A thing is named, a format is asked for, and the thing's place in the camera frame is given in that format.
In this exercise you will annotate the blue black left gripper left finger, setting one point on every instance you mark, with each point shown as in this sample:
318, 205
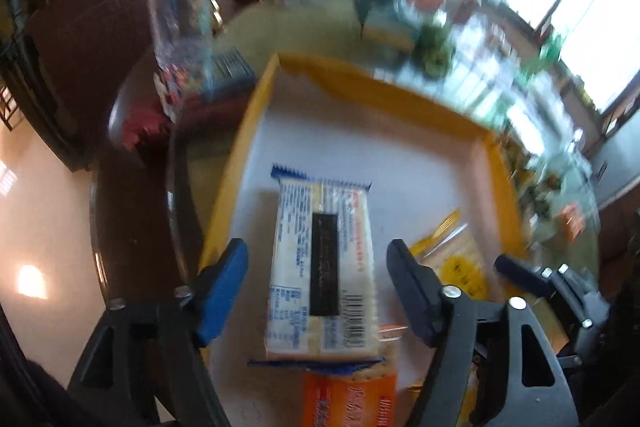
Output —
142, 356

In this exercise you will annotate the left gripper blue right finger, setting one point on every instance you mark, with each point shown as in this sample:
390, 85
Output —
520, 275

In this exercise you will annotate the yellow cardboard tray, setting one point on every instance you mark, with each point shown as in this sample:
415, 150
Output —
416, 159

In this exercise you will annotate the small orange snack pack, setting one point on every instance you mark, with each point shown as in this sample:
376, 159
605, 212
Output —
571, 221

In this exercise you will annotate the orange cracker pack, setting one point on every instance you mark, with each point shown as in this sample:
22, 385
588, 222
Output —
366, 398

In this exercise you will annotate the blue white cracker pack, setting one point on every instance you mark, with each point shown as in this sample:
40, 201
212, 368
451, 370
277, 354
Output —
322, 299

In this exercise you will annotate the green cloth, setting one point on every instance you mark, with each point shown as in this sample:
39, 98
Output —
434, 50

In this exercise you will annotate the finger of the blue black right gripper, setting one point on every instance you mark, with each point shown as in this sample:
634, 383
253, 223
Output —
520, 380

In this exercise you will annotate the yellow snack bag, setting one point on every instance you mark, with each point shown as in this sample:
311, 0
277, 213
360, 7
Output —
452, 253

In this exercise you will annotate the green plastic bottle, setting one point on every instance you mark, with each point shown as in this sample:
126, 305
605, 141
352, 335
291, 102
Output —
549, 54

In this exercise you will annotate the clear glass pitcher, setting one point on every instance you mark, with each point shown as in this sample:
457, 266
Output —
182, 37

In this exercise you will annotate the tissue box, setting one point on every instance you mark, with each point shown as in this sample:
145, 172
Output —
395, 23

